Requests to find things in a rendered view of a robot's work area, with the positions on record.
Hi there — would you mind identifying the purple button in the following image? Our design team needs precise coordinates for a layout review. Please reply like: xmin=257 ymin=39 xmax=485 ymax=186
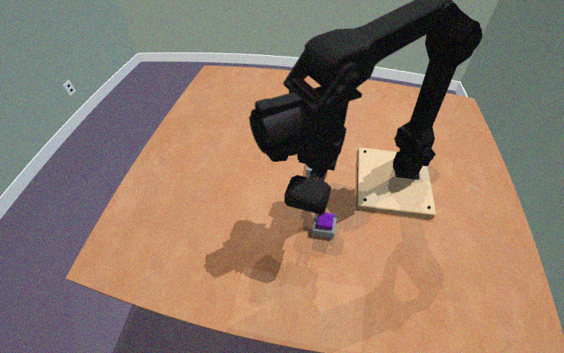
xmin=311 ymin=212 xmax=337 ymax=239

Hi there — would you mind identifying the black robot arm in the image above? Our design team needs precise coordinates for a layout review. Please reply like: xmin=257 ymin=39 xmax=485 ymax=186
xmin=250 ymin=0 xmax=482 ymax=180

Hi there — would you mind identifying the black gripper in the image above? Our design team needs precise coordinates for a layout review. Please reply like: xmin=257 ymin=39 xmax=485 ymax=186
xmin=285 ymin=126 xmax=347 ymax=215

